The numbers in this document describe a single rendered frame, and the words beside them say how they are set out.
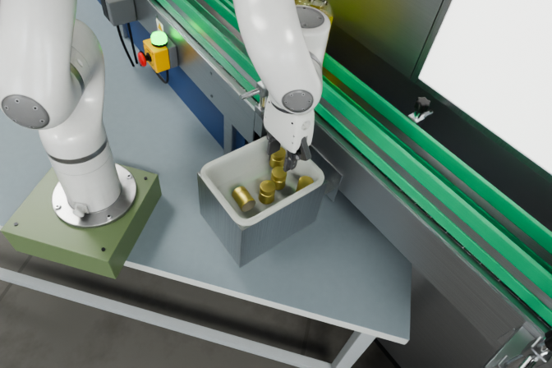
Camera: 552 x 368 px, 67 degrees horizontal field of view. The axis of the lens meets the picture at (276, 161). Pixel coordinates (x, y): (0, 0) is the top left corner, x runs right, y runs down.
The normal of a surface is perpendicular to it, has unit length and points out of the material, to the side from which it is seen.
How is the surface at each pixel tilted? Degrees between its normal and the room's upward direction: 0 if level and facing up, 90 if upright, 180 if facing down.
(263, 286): 0
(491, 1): 90
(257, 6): 50
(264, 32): 59
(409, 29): 90
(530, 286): 90
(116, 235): 1
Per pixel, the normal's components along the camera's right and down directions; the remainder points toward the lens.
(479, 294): -0.80, 0.41
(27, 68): 0.15, 0.40
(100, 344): 0.09, -0.65
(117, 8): 0.59, 0.65
